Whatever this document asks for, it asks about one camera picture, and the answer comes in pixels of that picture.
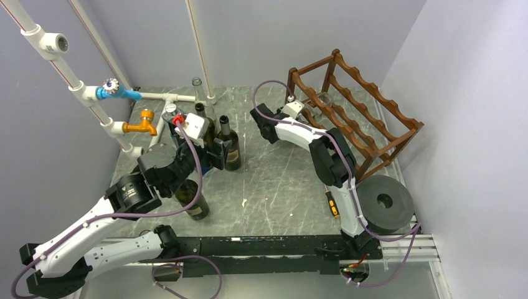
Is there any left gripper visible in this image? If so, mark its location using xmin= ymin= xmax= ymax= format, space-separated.
xmin=164 ymin=123 xmax=232 ymax=196

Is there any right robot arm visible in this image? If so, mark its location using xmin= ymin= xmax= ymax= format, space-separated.
xmin=250 ymin=103 xmax=372 ymax=259

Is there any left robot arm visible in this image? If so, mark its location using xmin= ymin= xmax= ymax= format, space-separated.
xmin=19 ymin=135 xmax=230 ymax=298

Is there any labelled dark wine bottle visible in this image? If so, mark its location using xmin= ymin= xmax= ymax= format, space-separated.
xmin=217 ymin=115 xmax=242 ymax=171

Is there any blue square bottle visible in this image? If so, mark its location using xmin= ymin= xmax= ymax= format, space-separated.
xmin=201 ymin=164 xmax=214 ymax=176

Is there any dark green wine bottle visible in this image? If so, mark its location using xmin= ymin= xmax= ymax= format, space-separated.
xmin=194 ymin=102 xmax=217 ymax=150

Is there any front green wine bottle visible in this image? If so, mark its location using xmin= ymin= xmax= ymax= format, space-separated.
xmin=173 ymin=179 xmax=210 ymax=221

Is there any clear stoppered glass bottle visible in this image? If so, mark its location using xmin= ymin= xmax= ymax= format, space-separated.
xmin=161 ymin=103 xmax=180 ymax=124

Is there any clear tall empty bottle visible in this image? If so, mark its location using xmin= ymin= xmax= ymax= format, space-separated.
xmin=191 ymin=77 xmax=214 ymax=113

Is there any wooden wine rack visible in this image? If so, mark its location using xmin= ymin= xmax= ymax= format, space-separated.
xmin=287 ymin=49 xmax=424 ymax=182

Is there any orange brass tap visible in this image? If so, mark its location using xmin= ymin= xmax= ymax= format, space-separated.
xmin=121 ymin=109 xmax=158 ymax=136

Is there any yellow black screwdriver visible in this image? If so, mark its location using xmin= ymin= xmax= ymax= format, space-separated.
xmin=325 ymin=190 xmax=340 ymax=218

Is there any blue tap valve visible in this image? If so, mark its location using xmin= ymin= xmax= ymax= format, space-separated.
xmin=96 ymin=78 xmax=142 ymax=101

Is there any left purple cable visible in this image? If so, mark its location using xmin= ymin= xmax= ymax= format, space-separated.
xmin=10 ymin=121 xmax=224 ymax=299

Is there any purple cable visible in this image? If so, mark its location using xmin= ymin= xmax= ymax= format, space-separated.
xmin=252 ymin=80 xmax=422 ymax=288
xmin=10 ymin=121 xmax=224 ymax=299

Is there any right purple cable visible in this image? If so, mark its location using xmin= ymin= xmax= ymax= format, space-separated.
xmin=252 ymin=80 xmax=422 ymax=288

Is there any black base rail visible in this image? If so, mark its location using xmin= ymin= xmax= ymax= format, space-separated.
xmin=136 ymin=234 xmax=422 ymax=279

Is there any white pvc pipe frame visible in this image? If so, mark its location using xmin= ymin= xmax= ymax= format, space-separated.
xmin=1 ymin=1 xmax=195 ymax=159

